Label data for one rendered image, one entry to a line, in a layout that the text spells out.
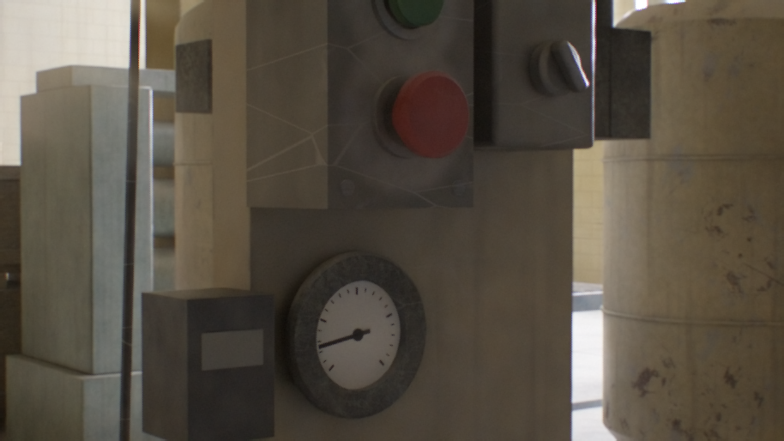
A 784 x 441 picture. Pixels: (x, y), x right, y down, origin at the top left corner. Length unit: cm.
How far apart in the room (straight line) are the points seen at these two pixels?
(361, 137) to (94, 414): 613
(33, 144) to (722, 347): 396
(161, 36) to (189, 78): 754
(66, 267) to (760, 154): 363
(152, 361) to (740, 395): 498
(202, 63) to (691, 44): 484
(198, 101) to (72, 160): 610
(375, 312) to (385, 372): 3
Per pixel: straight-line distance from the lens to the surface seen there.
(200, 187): 406
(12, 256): 792
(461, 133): 60
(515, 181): 76
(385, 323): 69
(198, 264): 408
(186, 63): 77
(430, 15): 61
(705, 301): 551
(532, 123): 68
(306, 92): 60
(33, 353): 745
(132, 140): 59
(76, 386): 670
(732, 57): 550
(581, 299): 707
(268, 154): 63
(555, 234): 79
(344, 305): 68
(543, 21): 69
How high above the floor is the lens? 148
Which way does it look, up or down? 2 degrees down
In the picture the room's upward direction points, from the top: straight up
